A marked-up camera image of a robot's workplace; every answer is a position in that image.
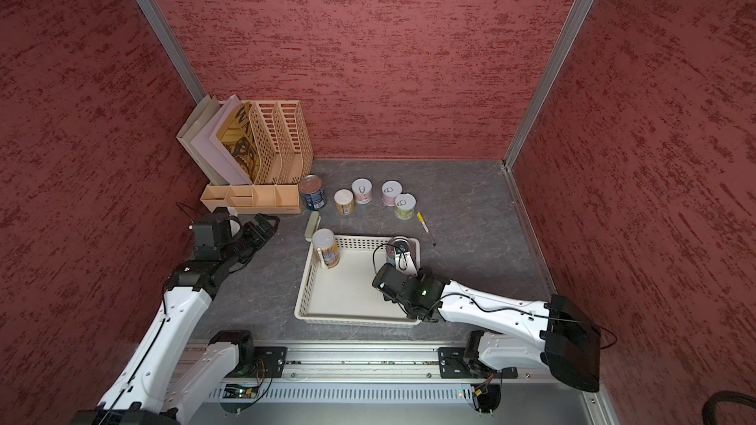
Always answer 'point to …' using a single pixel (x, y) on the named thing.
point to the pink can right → (390, 190)
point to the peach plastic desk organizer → (284, 163)
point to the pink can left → (362, 190)
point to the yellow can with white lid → (325, 240)
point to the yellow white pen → (425, 226)
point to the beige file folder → (208, 106)
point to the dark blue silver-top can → (311, 189)
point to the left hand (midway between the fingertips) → (272, 234)
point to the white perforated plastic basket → (345, 294)
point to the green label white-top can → (405, 206)
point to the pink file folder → (208, 145)
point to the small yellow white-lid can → (345, 202)
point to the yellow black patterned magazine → (236, 137)
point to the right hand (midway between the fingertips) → (404, 281)
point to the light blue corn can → (401, 244)
